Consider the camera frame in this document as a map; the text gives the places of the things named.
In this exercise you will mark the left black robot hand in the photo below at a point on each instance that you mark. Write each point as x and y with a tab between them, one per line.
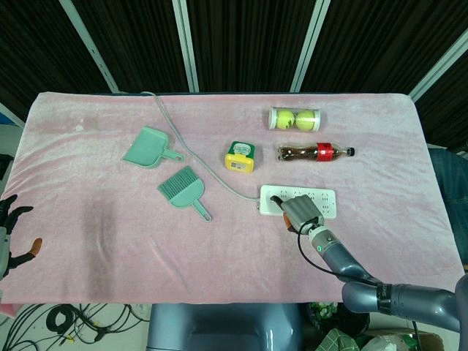
11	228

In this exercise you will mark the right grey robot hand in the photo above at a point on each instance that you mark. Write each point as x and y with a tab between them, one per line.
300	211

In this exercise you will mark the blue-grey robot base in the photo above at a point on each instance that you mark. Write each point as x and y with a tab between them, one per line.
223	325

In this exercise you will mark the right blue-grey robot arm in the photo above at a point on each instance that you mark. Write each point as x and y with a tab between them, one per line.
369	279

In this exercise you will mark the white power strip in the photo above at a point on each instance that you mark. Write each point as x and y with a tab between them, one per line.
321	199

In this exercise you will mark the green hand brush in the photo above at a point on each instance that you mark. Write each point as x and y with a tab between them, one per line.
184	190

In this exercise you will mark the cola bottle red label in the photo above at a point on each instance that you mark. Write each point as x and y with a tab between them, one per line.
311	152

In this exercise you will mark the yellow green small container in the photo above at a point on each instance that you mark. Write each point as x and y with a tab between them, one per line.
241	157

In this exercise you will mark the yellow tennis ball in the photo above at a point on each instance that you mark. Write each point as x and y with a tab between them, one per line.
305	120
285	119

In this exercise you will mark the clear tennis ball tube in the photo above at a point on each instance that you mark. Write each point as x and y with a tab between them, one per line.
294	119

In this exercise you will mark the pink tablecloth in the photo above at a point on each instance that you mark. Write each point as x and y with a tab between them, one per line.
146	237

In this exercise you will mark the green patterned bag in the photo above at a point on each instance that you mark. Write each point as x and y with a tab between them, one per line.
340	342

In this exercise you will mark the green plastic dustpan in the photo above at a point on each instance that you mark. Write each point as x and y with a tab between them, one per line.
148	148

